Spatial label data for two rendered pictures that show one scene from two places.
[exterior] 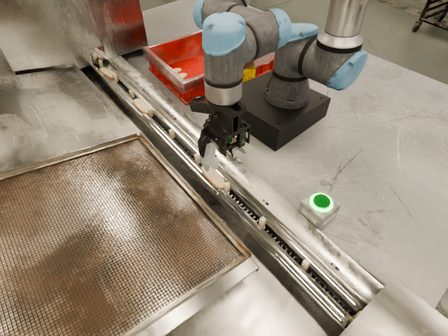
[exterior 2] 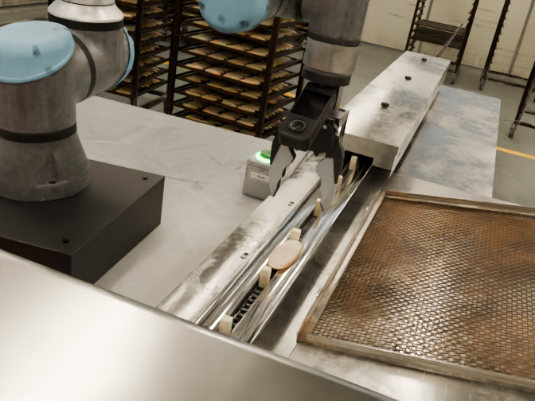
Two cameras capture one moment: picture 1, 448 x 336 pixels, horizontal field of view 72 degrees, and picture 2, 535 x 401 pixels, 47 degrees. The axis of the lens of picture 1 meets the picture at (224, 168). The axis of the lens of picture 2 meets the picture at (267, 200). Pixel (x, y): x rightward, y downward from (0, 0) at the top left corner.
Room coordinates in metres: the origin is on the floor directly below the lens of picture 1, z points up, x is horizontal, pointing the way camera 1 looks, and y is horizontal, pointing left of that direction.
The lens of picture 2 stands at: (1.08, 0.69, 1.33)
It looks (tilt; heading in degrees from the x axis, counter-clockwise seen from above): 25 degrees down; 235
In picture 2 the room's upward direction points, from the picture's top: 10 degrees clockwise
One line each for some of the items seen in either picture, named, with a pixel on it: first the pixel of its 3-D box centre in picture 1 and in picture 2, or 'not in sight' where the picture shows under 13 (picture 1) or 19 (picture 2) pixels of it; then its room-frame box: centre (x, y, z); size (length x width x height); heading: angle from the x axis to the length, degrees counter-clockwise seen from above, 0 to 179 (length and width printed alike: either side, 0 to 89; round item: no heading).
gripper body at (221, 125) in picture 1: (225, 121); (320, 109); (0.52, 0.00, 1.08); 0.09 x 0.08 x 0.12; 38
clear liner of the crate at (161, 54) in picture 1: (214, 57); not in sight; (1.19, 0.04, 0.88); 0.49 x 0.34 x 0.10; 125
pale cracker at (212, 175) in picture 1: (213, 175); (286, 252); (0.56, 0.03, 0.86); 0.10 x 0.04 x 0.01; 36
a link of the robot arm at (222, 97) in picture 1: (225, 87); (328, 56); (0.53, 0.00, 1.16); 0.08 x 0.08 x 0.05
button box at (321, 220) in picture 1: (315, 215); (266, 183); (0.44, -0.23, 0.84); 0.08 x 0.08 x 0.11; 38
